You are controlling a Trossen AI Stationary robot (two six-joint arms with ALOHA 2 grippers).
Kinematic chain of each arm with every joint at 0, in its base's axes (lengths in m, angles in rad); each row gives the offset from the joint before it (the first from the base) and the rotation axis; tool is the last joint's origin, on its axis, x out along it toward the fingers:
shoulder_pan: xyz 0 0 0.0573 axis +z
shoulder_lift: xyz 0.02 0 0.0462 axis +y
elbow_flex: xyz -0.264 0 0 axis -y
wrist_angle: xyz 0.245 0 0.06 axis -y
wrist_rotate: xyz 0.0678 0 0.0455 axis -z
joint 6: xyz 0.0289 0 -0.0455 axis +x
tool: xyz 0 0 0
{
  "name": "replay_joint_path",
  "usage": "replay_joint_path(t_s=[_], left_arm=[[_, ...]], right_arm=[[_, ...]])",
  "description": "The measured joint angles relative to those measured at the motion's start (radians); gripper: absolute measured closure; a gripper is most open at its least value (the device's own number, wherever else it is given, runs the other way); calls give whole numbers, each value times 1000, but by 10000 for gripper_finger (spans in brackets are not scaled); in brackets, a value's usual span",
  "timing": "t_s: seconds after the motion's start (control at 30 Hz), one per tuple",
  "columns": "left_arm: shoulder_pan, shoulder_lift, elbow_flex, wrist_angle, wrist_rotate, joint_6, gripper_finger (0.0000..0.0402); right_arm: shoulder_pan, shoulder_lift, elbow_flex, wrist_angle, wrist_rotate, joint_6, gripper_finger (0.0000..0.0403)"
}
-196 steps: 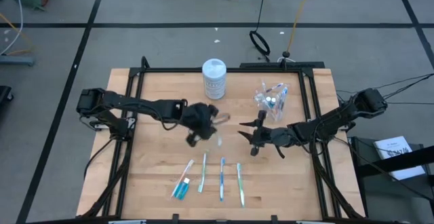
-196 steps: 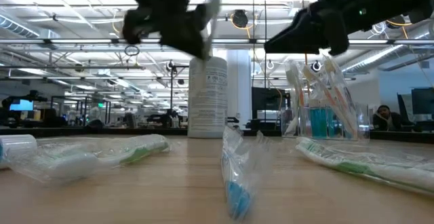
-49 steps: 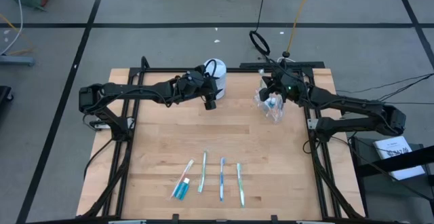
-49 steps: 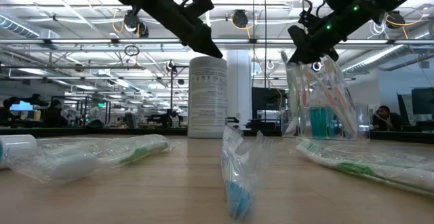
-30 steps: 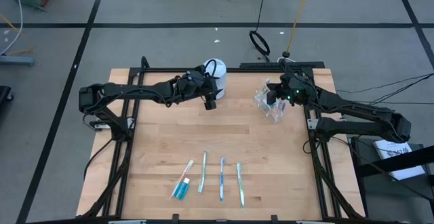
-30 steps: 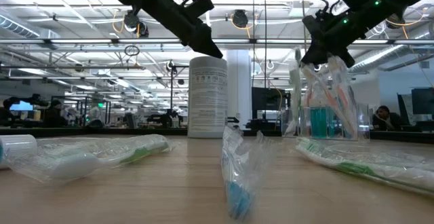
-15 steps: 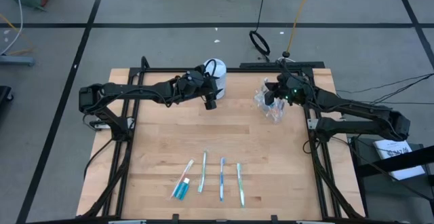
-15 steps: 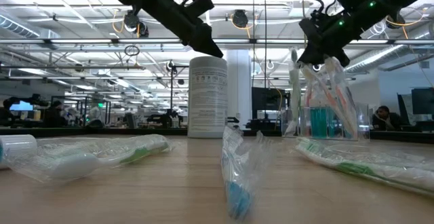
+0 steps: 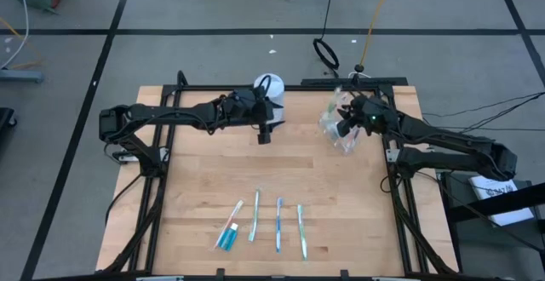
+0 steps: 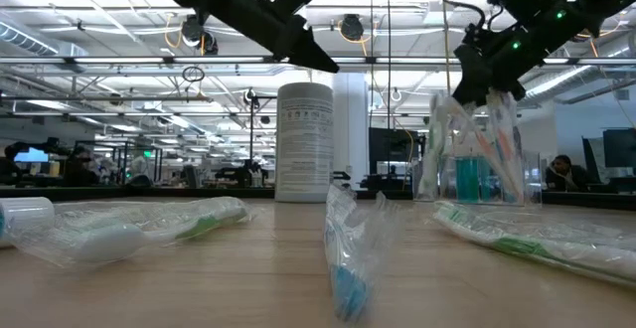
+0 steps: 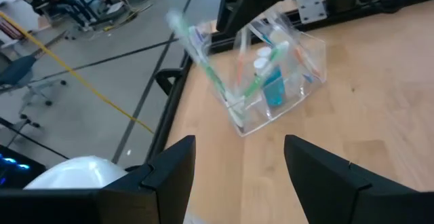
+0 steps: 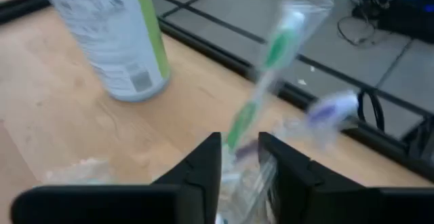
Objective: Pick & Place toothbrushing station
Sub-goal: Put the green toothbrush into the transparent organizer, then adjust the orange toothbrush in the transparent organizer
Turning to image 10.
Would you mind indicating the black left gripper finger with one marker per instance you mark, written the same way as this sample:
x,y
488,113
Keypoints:
x,y
308,59
305,37

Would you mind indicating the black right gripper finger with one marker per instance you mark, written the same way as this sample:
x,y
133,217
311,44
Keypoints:
x,y
472,79
512,92

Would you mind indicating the orange toothbrush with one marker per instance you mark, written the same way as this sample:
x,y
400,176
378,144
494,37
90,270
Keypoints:
x,y
483,144

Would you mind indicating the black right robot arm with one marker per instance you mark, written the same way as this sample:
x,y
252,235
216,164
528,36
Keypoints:
x,y
586,0

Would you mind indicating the clear plastic organizer holder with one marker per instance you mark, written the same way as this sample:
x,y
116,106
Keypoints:
x,y
531,174

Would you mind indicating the white wipes canister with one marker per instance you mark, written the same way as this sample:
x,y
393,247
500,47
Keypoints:
x,y
304,144

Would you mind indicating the black pole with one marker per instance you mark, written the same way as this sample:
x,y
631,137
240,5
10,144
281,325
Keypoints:
x,y
251,134

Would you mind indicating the person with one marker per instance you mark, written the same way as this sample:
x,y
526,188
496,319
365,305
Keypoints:
x,y
564,176

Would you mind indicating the black monitor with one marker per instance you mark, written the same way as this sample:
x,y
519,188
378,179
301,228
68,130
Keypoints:
x,y
618,148
31,155
390,144

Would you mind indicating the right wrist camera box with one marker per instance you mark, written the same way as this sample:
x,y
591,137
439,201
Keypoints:
x,y
477,35

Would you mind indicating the silver ventilation duct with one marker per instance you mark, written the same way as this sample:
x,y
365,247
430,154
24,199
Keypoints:
x,y
561,87

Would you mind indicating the black workstation frame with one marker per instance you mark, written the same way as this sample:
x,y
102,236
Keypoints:
x,y
119,144

